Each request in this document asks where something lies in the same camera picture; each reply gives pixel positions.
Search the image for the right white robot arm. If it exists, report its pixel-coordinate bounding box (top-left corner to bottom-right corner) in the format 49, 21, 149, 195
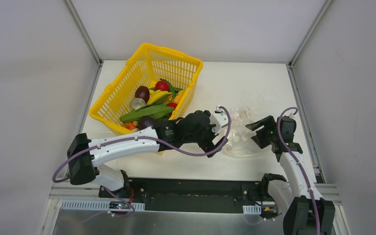
246, 116, 335, 235

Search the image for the yellow banana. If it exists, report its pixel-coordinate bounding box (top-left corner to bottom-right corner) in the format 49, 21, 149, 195
147, 90, 172, 105

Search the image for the large green leaf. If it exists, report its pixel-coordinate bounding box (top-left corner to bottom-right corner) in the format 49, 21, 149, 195
119, 104, 174, 122

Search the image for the dark maroon fruit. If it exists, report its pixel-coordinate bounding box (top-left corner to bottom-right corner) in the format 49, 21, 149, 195
135, 86, 150, 103

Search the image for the yellow plastic basket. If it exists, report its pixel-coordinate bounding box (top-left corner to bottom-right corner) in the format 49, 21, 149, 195
89, 43, 203, 135

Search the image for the red tomato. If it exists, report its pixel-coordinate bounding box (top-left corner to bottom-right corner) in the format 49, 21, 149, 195
155, 81, 169, 92

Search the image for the orange pumpkin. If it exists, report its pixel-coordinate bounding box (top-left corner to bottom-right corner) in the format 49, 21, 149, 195
121, 121, 138, 131

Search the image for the green chili pepper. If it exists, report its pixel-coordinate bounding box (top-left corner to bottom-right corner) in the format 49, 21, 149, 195
160, 78, 183, 98

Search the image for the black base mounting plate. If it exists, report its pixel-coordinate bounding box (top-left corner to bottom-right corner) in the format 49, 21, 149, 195
114, 177, 275, 213

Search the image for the dark purple eggplant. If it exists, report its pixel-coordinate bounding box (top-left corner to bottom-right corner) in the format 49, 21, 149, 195
138, 116, 157, 130

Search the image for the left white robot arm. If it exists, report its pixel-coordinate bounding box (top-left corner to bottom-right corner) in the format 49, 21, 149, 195
67, 107, 232, 198

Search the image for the clear zip top bag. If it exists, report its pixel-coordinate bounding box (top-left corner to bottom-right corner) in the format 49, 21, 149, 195
222, 106, 263, 159

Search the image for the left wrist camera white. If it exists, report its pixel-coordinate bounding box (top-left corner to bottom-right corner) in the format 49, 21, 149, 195
210, 107, 229, 135

